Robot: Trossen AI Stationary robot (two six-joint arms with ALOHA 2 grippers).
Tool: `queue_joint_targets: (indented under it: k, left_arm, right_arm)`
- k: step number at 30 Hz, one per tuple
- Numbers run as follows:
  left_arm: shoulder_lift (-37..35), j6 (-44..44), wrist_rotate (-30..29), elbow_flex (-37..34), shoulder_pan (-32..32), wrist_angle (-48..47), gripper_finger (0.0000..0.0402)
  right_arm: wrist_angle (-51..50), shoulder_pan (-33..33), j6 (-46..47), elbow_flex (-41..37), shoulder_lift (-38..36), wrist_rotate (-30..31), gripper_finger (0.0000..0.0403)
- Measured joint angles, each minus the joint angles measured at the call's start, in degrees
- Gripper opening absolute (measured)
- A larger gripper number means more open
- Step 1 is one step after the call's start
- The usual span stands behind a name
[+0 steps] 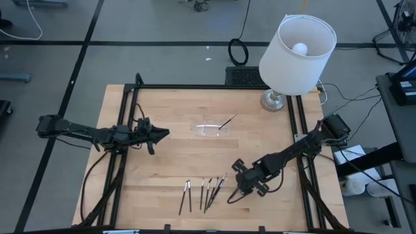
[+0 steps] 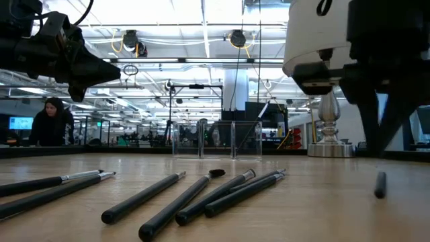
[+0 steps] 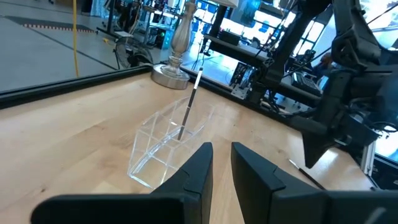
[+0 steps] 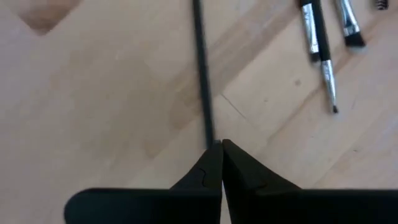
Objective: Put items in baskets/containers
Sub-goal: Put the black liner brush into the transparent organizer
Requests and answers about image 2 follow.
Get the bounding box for black background frame stand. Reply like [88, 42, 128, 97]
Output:
[169, 83, 224, 145]

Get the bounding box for dark computer monitor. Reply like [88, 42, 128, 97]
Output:
[416, 106, 430, 136]

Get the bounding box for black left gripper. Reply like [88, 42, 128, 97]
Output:
[32, 11, 121, 102]

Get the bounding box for red storage bins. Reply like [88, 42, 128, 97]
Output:
[291, 127, 303, 151]

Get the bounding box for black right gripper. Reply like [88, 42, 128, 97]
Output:
[292, 0, 430, 156]

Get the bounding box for person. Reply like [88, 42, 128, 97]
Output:
[29, 97, 75, 147]

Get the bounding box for blue computer monitor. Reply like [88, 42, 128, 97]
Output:
[8, 116, 35, 131]

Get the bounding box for black ceiling cable reel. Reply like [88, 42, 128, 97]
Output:
[122, 29, 148, 58]
[229, 29, 248, 48]

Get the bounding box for silver lamp base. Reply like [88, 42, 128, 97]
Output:
[306, 89, 356, 159]

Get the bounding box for clear acrylic organizer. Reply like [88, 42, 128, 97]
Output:
[171, 120, 263, 161]

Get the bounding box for black frame crossbar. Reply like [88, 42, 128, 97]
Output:
[0, 145, 430, 163]

